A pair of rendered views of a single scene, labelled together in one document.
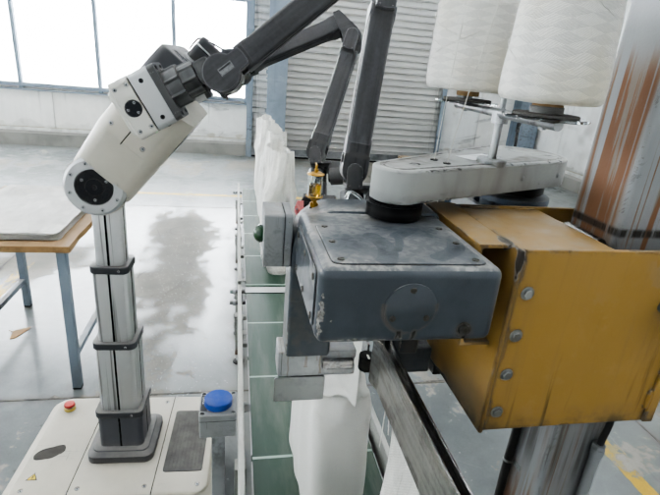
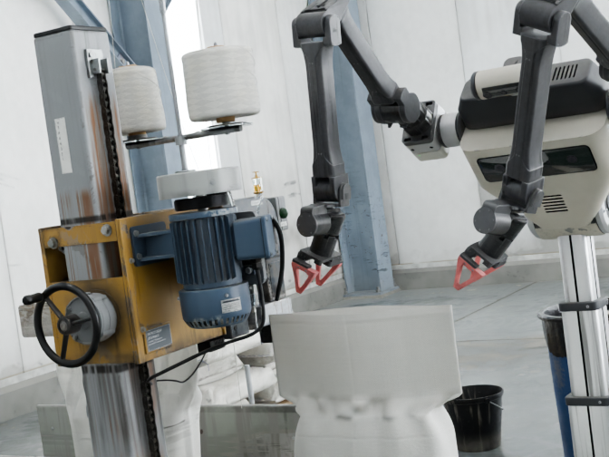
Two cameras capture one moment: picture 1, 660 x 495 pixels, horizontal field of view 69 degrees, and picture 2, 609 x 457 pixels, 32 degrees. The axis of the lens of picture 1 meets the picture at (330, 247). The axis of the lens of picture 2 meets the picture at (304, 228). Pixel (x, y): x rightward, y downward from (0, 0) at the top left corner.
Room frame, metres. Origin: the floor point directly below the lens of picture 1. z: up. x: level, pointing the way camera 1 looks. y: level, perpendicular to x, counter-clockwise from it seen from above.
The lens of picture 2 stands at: (2.73, -1.90, 1.38)
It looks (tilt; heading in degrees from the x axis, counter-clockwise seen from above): 3 degrees down; 133
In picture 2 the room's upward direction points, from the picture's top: 8 degrees counter-clockwise
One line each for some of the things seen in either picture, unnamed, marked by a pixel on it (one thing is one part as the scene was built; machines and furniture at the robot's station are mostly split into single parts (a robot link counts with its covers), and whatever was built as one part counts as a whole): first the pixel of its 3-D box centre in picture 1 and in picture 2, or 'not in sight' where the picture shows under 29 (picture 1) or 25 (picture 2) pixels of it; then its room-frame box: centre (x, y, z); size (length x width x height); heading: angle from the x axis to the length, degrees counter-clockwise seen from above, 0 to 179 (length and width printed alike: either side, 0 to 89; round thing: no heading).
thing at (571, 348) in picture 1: (550, 307); (135, 283); (0.78, -0.40, 1.18); 0.34 x 0.25 x 0.31; 102
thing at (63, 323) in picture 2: not in sight; (65, 325); (0.85, -0.65, 1.13); 0.18 x 0.11 x 0.18; 12
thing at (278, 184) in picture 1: (278, 205); not in sight; (2.78, 0.33, 0.74); 0.47 x 0.22 x 0.72; 10
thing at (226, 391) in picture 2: not in sight; (214, 389); (-1.46, 1.73, 0.32); 0.66 x 0.43 x 0.15; 104
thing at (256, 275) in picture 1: (269, 229); not in sight; (3.49, 0.48, 0.34); 2.21 x 0.39 x 0.09; 12
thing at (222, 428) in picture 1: (218, 413); not in sight; (0.86, 0.21, 0.81); 0.08 x 0.08 x 0.06; 12
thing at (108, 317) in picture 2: not in sight; (90, 317); (0.84, -0.58, 1.14); 0.11 x 0.06 x 0.11; 12
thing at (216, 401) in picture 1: (218, 402); not in sight; (0.86, 0.21, 0.84); 0.06 x 0.06 x 0.02
